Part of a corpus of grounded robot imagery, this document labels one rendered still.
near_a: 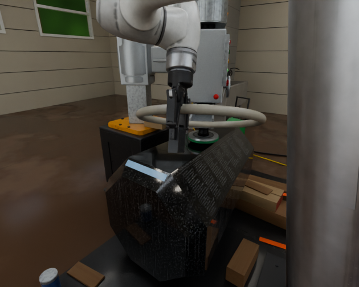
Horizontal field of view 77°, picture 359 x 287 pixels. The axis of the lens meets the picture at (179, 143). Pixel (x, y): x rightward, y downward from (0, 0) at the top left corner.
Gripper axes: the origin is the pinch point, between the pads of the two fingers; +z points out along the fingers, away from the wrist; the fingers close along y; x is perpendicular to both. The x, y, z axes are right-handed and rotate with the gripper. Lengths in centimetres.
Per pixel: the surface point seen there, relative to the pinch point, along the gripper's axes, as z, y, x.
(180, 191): 25, 48, 17
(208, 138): -4, 87, 13
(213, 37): -61, 62, 7
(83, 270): 91, 58, 89
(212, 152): 5, 88, 10
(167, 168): 15, 51, 26
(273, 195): 42, 157, -30
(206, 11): -71, 54, 9
